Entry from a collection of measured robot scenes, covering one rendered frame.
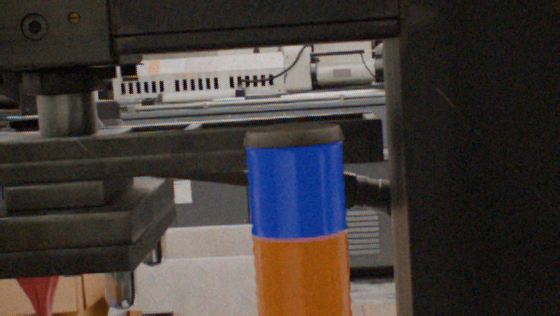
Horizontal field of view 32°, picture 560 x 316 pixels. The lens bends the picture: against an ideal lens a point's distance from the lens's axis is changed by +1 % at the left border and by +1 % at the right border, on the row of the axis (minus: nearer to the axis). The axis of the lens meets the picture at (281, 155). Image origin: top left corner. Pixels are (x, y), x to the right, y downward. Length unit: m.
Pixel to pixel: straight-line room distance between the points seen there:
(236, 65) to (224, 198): 0.76
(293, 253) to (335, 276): 0.02
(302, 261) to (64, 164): 0.27
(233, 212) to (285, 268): 4.82
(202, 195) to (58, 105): 4.58
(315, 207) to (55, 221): 0.25
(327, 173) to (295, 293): 0.05
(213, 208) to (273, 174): 4.83
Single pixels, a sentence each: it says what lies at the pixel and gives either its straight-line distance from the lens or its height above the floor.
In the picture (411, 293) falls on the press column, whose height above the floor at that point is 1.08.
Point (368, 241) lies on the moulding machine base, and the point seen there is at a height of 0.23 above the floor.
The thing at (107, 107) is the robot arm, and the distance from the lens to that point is 1.05.
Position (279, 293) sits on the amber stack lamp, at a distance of 0.37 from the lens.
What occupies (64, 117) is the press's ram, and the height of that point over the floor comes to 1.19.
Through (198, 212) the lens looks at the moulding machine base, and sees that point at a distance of 5.21.
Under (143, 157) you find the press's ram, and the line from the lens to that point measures 0.60.
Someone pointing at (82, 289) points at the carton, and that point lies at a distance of 2.97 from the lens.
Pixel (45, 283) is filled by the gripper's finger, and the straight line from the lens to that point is 1.02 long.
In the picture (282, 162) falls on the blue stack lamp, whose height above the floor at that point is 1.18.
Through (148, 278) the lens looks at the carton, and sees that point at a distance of 2.93.
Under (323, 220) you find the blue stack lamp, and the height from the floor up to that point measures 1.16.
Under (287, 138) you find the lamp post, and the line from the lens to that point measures 0.36.
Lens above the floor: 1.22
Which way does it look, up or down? 6 degrees down
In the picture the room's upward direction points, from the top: 4 degrees counter-clockwise
